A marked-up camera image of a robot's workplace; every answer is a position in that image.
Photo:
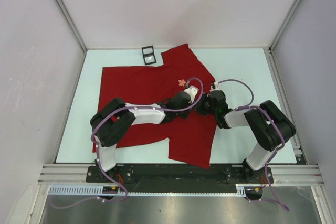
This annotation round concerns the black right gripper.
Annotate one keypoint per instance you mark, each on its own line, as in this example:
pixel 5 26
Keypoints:
pixel 201 99

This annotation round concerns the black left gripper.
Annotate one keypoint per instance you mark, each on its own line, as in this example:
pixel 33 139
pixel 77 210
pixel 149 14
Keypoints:
pixel 185 115

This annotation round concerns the red t-shirt garment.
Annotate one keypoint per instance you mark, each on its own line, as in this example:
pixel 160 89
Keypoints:
pixel 191 139

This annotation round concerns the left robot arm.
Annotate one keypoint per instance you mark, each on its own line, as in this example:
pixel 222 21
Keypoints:
pixel 110 125

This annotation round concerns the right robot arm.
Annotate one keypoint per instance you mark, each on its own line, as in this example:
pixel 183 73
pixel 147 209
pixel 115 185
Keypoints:
pixel 271 128

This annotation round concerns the white leaf print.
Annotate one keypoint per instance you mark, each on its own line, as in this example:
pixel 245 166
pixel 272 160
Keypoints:
pixel 182 83

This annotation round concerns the small black open box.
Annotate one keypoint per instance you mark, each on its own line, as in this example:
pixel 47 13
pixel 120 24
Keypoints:
pixel 148 55

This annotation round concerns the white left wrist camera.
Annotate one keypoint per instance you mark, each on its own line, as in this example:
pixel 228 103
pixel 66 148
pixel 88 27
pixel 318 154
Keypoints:
pixel 192 91

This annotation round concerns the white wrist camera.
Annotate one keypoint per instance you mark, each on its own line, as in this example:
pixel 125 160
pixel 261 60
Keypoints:
pixel 214 86
pixel 192 91

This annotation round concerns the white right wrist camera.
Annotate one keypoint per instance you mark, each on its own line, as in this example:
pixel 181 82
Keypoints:
pixel 214 86

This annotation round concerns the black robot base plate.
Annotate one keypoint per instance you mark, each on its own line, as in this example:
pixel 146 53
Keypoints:
pixel 176 176

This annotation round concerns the grey slotted cable duct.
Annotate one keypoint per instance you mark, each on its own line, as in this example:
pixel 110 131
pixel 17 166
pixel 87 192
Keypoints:
pixel 233 190

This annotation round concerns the aluminium frame rail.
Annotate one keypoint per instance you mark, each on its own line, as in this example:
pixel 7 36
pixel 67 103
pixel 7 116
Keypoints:
pixel 284 175

